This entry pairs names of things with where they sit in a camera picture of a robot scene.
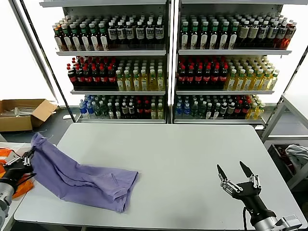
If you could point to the small dark bottle white cap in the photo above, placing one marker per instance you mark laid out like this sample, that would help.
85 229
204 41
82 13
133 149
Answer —
216 111
223 110
231 110
131 110
110 111
209 111
124 110
117 111

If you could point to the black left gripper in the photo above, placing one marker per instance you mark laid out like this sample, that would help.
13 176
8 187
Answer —
16 173

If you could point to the orange white carton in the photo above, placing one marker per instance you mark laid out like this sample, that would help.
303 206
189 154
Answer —
6 152

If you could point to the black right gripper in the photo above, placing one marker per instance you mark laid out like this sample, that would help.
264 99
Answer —
250 195

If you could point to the grey slanted beam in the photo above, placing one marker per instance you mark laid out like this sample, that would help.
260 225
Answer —
34 48

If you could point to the dark green drink bottle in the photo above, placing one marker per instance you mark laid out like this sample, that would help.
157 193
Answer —
202 110
96 110
195 110
103 110

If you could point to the dark drink bottle brown cap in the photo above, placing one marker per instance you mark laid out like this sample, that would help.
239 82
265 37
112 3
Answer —
58 39

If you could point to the white cap dark label bottle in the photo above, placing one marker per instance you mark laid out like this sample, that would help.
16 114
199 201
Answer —
112 33
159 32
273 33
140 33
121 33
130 33
282 33
149 33
263 32

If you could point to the grey crumpled cloth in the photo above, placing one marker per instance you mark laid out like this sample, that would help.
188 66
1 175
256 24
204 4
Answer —
297 154

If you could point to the yellow juice bottle white cap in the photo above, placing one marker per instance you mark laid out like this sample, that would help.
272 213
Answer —
128 83
152 83
265 83
136 83
257 83
120 83
231 83
249 83
144 83
240 83
273 83
161 83

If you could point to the clear plastic tubes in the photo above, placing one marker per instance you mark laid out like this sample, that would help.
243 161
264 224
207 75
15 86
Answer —
19 110

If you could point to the open cardboard box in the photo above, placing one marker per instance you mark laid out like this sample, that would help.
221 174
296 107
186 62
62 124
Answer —
14 124

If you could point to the blue label water bottle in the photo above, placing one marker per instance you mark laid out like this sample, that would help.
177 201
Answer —
90 109
187 109
83 110
179 109

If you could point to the grey metal shelf rack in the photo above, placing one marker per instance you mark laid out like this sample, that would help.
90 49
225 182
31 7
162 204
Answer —
110 53
228 52

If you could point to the red fabric item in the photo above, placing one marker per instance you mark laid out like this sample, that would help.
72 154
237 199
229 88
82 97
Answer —
285 158

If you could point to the green cap white label bottle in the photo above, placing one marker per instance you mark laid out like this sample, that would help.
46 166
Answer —
225 38
204 38
104 39
94 39
184 38
75 39
84 39
234 38
67 38
195 38
214 38

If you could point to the grey metal frame cart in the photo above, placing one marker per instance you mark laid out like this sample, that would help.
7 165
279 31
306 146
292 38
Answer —
296 102

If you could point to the orange cloth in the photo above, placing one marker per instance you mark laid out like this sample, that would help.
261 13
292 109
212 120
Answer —
24 188

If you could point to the black slanted pole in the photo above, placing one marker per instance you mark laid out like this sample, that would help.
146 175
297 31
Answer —
47 60
299 63

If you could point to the black storage bin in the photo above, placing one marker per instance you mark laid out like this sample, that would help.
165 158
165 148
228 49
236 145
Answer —
274 156

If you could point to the small red cap cola bottle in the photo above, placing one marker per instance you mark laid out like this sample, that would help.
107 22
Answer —
139 111
238 110
245 110
147 111

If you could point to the white cap beige label bottle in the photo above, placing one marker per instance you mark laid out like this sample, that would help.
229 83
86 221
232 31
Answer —
253 32
244 32

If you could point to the purple t-shirt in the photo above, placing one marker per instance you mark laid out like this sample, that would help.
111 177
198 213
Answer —
84 178

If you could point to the red drink bottle white cap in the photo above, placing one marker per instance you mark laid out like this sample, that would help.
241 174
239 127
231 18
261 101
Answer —
290 33

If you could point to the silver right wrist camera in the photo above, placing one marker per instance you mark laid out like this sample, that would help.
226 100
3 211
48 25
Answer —
290 221

